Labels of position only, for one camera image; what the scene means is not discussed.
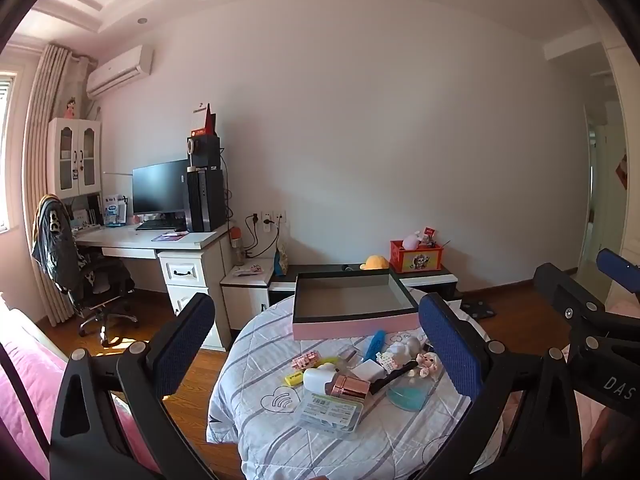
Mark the dark jacket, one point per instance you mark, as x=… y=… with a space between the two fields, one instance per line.
x=52 y=245

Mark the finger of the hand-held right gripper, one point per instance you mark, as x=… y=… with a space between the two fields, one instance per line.
x=565 y=291
x=614 y=261

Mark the patterned tissue pack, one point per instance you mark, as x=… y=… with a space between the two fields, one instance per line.
x=281 y=260

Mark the white plastic bottle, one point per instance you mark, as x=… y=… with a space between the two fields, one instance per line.
x=319 y=377

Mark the red door decoration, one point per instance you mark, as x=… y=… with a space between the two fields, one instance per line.
x=622 y=172

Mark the pink bed blanket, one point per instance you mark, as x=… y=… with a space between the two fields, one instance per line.
x=25 y=390

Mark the black keyboard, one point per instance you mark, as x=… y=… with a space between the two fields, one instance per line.
x=160 y=225

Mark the yellow plush toy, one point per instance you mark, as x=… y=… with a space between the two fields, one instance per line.
x=375 y=262

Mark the low black and white bench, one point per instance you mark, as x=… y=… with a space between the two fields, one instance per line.
x=250 y=285

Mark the white animal figurine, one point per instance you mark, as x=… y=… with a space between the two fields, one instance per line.
x=405 y=346

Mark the glass door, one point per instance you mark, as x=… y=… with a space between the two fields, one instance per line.
x=591 y=175

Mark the stack of boxes on tower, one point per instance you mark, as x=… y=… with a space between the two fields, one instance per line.
x=204 y=145

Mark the red toy box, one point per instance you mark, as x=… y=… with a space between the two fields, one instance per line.
x=417 y=260

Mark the black computer tower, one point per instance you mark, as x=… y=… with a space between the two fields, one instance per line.
x=205 y=200

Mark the black office chair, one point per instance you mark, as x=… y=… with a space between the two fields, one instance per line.
x=100 y=285

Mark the pink box with green rim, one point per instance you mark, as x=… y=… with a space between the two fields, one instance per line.
x=350 y=327

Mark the purple mouse pad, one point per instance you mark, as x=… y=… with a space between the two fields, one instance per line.
x=170 y=236

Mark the window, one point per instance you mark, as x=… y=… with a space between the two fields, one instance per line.
x=6 y=160

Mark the clear plastic case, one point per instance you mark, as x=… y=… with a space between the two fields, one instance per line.
x=327 y=410

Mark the white desk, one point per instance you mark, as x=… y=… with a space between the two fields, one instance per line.
x=200 y=265

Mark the blue and white box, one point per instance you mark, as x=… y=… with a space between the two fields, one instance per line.
x=114 y=211

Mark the white air conditioner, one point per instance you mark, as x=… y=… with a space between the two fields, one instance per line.
x=120 y=72

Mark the black hair clip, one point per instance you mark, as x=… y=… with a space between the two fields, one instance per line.
x=395 y=377

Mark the yellow highlighter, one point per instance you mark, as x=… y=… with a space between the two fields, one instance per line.
x=299 y=376

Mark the black computer monitor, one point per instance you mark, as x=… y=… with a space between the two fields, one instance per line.
x=159 y=187

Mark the round table with cloth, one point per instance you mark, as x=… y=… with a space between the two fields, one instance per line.
x=280 y=450

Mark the rose gold jar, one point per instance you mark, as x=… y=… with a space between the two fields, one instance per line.
x=347 y=386

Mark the doll on cabinet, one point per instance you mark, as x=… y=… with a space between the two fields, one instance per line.
x=70 y=109

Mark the bottle with orange cap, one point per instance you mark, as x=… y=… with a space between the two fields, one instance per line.
x=236 y=247

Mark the pink plush toy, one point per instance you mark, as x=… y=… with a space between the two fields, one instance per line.
x=412 y=241

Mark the white and pink brick figure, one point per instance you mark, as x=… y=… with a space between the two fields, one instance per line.
x=386 y=359

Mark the black floor scale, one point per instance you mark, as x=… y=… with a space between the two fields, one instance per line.
x=477 y=309

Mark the wall sockets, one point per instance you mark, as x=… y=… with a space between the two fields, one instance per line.
x=272 y=217

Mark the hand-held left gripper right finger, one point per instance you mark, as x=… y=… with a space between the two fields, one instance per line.
x=450 y=350

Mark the beige curtain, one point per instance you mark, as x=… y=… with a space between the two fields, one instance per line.
x=45 y=160

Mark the small doll figurine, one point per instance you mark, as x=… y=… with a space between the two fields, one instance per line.
x=430 y=363

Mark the white charger plug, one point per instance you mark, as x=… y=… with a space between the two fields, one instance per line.
x=367 y=371

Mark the blue highlighter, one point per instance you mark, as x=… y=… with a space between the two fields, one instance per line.
x=375 y=346

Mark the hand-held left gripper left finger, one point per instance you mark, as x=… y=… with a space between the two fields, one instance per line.
x=182 y=340

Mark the white glass-door cabinet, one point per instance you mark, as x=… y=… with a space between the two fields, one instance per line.
x=75 y=157

